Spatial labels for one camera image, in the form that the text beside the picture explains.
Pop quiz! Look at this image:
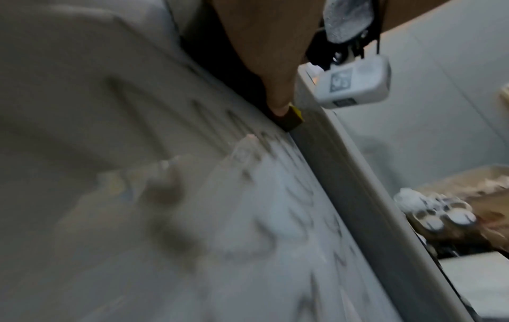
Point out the black wristband with marker tag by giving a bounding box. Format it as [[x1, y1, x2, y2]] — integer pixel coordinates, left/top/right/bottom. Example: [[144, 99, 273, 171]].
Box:
[[306, 0, 384, 72]]

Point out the large scribbled whiteboard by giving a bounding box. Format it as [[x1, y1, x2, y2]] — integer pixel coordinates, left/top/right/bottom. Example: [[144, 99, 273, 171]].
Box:
[[0, 0, 476, 322]]

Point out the person's left hand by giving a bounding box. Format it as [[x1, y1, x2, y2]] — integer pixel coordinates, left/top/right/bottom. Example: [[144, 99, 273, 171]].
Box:
[[202, 0, 331, 117]]

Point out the white framed tray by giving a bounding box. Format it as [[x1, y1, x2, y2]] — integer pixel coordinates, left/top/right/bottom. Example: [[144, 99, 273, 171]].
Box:
[[436, 251, 509, 322]]

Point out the white cup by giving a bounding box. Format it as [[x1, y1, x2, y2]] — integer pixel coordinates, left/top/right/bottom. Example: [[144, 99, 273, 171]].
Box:
[[413, 207, 446, 232], [445, 205, 478, 228]]

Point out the brown cardboard box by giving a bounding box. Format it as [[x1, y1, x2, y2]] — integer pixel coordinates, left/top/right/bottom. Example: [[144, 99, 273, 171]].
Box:
[[413, 165, 509, 253]]

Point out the yellow and black whiteboard eraser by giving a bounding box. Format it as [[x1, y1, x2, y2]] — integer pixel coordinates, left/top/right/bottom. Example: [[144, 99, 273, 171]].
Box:
[[179, 19, 306, 133]]

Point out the thin black cable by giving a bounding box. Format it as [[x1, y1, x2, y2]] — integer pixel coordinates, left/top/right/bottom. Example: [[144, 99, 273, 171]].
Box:
[[373, 0, 383, 56]]

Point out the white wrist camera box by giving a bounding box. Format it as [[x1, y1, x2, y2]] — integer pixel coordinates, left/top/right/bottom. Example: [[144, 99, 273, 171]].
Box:
[[313, 55, 392, 110]]

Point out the grey partition panel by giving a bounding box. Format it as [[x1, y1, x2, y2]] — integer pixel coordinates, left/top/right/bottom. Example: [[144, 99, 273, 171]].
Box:
[[296, 0, 509, 202]]

